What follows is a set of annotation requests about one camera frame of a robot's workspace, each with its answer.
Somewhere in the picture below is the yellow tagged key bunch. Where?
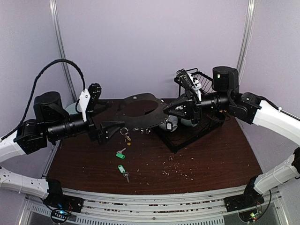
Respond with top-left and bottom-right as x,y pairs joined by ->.
120,127 -> 132,146

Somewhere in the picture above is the black key holder strap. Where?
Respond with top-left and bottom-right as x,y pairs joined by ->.
93,92 -> 174,135

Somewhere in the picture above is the green tagged key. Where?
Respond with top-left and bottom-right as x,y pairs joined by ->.
118,165 -> 130,183
115,148 -> 126,159

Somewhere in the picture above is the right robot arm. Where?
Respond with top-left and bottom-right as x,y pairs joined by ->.
163,66 -> 300,207

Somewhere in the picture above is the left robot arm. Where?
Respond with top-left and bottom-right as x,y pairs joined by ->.
0,91 -> 125,208

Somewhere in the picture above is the pale green bowl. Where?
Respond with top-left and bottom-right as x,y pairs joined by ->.
180,118 -> 198,127

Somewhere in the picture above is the grey striped bowl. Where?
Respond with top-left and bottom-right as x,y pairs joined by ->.
159,115 -> 178,132

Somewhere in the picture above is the pale green plate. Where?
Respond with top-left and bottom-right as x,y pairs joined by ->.
64,102 -> 82,117

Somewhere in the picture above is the black wire dish rack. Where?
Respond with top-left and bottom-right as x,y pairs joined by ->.
154,68 -> 229,153

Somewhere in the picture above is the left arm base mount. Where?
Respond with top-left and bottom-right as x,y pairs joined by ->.
42,179 -> 84,225

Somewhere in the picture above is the right corner metal post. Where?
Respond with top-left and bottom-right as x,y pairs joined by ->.
237,0 -> 256,77

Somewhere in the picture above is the corner metal post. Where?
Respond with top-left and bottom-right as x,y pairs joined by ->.
237,0 -> 256,77
49,0 -> 77,102

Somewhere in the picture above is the black braided cable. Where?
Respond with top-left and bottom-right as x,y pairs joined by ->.
0,59 -> 86,141

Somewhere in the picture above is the aluminium rail frame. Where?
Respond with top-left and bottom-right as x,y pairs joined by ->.
21,185 -> 288,225

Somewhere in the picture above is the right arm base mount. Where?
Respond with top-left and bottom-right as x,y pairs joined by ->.
224,176 -> 264,212

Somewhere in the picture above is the left corner metal post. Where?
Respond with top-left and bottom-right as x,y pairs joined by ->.
49,0 -> 77,102

